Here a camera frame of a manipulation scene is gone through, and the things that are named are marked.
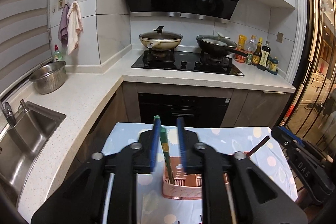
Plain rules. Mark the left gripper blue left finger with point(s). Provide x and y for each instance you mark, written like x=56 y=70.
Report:
x=154 y=143

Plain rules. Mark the built-in black oven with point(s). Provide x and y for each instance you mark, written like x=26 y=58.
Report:
x=205 y=112

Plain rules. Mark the clear plastic bottle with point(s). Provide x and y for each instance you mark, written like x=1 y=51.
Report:
x=250 y=46

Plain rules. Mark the steel colander bowl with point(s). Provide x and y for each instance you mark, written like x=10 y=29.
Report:
x=49 y=78

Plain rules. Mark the purple hanging cloth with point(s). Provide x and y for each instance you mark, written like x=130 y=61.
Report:
x=63 y=31

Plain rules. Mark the brown chopstick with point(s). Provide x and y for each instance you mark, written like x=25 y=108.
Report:
x=258 y=146

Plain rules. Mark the stainless steel sink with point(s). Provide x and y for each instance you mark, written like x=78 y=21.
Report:
x=22 y=143

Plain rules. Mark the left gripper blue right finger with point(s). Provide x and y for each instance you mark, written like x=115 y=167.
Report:
x=181 y=136

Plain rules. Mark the yellow seasoning packet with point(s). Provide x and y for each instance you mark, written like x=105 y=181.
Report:
x=241 y=42

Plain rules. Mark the beige wok with lid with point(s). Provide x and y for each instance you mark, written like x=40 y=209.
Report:
x=160 y=40

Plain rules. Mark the red instant noodle cup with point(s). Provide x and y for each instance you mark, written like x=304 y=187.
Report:
x=240 y=56

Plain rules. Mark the white hanging towel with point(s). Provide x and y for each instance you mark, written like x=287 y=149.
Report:
x=74 y=27

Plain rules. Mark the black wok with lid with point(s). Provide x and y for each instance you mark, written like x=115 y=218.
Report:
x=218 y=46

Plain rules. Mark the small green-cap jar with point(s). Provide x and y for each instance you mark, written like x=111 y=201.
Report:
x=249 y=59

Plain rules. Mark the white window blinds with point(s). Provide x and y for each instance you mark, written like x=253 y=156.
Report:
x=24 y=38

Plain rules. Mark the brown sauce bottle yellow cap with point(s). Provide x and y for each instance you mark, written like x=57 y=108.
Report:
x=257 y=53

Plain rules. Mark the blue planet-print tablecloth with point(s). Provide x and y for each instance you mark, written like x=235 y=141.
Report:
x=153 y=207

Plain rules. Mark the black-framed glass door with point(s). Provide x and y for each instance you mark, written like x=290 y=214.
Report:
x=310 y=111

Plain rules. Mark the chrome kitchen faucet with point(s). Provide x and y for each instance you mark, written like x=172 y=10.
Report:
x=9 y=114

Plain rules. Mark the black gas stove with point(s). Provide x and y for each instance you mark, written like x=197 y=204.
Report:
x=186 y=61

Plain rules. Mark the pink perforated utensil holder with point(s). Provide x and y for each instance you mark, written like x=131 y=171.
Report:
x=185 y=187

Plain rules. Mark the seasoning jars on tray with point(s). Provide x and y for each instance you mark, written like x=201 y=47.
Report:
x=272 y=65

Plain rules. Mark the dark soy sauce bottle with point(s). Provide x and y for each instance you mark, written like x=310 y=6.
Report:
x=265 y=51

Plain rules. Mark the green dish soap bottle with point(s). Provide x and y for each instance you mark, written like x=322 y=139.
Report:
x=57 y=55

